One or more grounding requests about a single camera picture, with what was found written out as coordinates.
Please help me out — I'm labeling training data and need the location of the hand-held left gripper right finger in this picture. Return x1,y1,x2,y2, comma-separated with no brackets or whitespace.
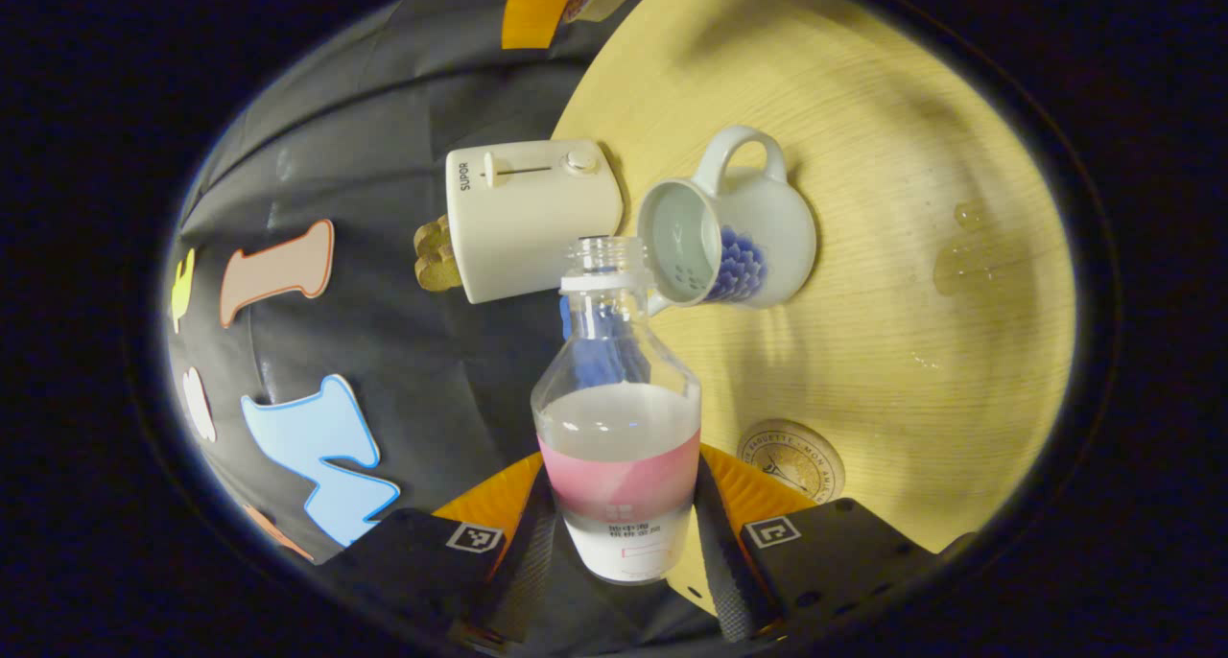
691,443,939,645

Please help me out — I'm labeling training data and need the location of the brown toast slice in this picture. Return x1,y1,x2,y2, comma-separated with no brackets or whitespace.
415,253,463,293
413,215,454,256

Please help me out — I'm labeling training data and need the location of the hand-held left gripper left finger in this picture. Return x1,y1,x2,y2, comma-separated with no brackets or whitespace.
315,450,559,647

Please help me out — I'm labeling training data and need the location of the white teacup blue pattern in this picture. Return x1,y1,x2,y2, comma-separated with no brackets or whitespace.
637,125,818,318

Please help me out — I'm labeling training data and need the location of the white toaster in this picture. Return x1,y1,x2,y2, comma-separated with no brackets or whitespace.
444,138,625,306

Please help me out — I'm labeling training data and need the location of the round cork coaster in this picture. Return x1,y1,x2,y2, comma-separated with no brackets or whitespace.
737,419,847,505

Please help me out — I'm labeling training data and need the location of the clear water bottle pink label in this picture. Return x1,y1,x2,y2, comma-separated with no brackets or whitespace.
531,236,703,585

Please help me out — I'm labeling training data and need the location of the spilled water puddle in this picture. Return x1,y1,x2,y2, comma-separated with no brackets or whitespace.
933,202,999,297

